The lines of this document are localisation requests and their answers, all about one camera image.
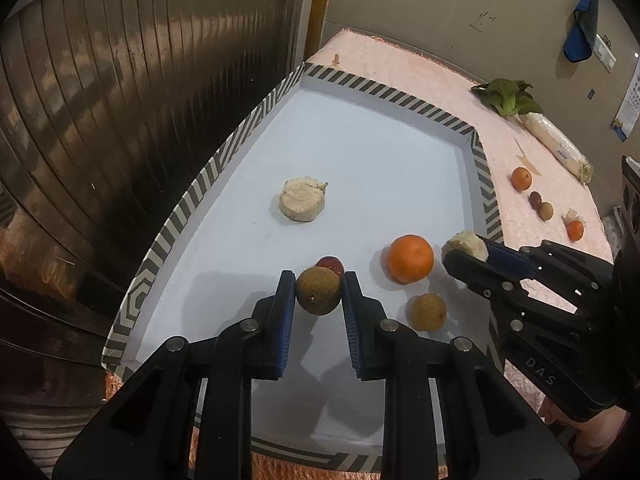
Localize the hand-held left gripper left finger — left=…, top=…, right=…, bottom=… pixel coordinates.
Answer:
left=52, top=270, right=297, bottom=480

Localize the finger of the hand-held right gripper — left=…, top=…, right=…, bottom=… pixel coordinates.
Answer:
left=477, top=234, right=613, bottom=311
left=442, top=249, right=591, bottom=341

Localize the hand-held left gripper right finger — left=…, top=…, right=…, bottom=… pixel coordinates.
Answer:
left=341, top=271, right=581, bottom=480

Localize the round beige cut chunk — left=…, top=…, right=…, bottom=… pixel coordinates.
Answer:
left=278, top=175, right=330, bottom=223

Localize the white tray with striped border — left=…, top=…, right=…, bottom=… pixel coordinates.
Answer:
left=101, top=61, right=503, bottom=473

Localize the person's right hand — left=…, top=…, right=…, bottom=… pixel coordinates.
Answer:
left=540, top=400, right=633, bottom=461

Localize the large orange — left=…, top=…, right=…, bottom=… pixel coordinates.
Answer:
left=386, top=234, right=435, bottom=285

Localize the beige tape patch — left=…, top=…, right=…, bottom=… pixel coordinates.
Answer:
left=515, top=137, right=543, bottom=176

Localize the wrapped white radish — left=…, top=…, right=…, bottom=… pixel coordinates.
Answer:
left=520, top=114, right=593, bottom=184

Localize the green bok choy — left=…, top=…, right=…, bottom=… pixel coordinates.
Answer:
left=471, top=78, right=544, bottom=118

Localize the pink blanket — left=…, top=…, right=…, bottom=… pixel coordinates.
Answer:
left=102, top=30, right=621, bottom=480

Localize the blue hanging bag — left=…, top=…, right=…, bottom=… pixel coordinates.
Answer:
left=562, top=0, right=601, bottom=63

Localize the ribbed metal door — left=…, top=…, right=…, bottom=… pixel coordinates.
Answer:
left=0, top=0, right=321, bottom=461

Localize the wall calendar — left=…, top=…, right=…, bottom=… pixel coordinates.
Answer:
left=611, top=52, right=640, bottom=142

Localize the white wall switch panel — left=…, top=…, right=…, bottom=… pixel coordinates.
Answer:
left=595, top=34, right=618, bottom=71

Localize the wooden door frame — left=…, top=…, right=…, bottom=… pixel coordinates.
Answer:
left=304, top=0, right=338, bottom=61

